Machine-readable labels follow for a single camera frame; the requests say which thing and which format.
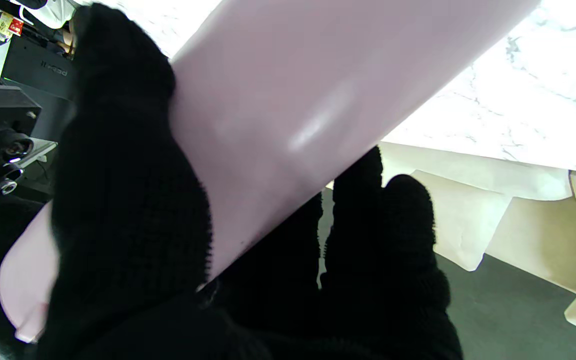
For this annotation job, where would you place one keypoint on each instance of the cream fabric sofa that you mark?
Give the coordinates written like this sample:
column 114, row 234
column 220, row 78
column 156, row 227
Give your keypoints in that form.
column 528, row 225

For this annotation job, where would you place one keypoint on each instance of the white plastic object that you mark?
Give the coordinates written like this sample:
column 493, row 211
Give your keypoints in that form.
column 48, row 12

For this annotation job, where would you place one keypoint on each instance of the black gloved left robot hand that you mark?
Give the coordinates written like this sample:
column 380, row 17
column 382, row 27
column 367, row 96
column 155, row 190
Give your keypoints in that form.
column 128, row 215

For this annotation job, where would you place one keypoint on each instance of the pink thermos bottle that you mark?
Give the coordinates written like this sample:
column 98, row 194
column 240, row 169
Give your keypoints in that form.
column 293, row 100

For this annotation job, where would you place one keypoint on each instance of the black box with lettering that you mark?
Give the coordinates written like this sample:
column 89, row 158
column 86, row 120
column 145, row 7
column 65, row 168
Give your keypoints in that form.
column 40, row 75

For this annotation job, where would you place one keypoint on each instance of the cream sofa cushion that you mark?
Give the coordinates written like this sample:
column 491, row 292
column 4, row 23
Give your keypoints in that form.
column 553, row 240
column 463, row 220

